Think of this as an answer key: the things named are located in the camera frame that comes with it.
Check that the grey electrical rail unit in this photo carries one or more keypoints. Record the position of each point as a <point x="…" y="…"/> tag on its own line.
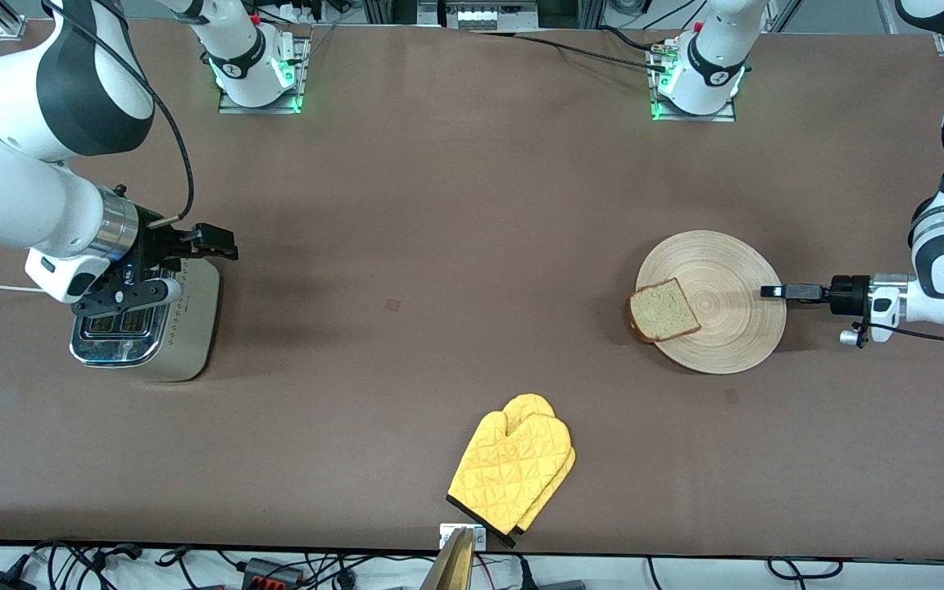
<point x="488" y="15"/>

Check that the yellow quilted oven mitt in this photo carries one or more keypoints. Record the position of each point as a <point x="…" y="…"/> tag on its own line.
<point x="505" y="467"/>
<point x="531" y="403"/>

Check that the chrome two-slot toaster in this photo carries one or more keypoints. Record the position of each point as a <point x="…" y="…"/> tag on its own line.
<point x="185" y="344"/>

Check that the brown bread slice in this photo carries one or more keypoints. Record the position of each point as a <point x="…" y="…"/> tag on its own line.
<point x="665" y="311"/>

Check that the black connector with orange levers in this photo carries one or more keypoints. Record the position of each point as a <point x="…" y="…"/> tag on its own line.
<point x="271" y="574"/>

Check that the small white table clamp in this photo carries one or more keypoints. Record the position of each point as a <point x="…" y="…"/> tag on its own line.
<point x="480" y="537"/>

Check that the black power adapter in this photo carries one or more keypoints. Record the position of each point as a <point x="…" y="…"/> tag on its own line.
<point x="1" y="582"/>

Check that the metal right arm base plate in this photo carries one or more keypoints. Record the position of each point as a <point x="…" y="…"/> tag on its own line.
<point x="301" y="74"/>

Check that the gold metal camera bracket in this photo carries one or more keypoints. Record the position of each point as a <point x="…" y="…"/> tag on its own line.
<point x="451" y="565"/>

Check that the round wooden plate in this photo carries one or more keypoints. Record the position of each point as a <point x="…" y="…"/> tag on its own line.
<point x="726" y="328"/>

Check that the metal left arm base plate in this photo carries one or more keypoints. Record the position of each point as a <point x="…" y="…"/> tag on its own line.
<point x="726" y="115"/>

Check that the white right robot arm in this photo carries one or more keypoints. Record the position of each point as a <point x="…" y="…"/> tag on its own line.
<point x="13" y="188"/>

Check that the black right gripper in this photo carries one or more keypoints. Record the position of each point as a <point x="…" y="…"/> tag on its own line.
<point x="152" y="243"/>

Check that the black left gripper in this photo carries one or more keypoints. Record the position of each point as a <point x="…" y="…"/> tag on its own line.
<point x="849" y="293"/>

